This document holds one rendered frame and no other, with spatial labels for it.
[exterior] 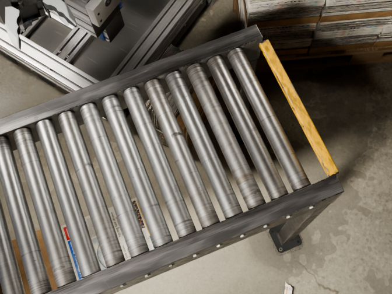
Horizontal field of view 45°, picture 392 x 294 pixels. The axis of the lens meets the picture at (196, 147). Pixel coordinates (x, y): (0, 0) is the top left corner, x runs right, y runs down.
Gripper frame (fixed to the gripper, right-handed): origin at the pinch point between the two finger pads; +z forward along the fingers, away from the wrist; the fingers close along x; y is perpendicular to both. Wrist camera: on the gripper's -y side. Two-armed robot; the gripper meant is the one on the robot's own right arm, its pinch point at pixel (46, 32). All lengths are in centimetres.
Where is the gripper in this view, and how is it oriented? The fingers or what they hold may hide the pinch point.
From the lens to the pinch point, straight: 95.7
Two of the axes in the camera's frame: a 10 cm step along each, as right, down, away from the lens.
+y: -0.9, 4.0, 9.1
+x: -8.5, 4.4, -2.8
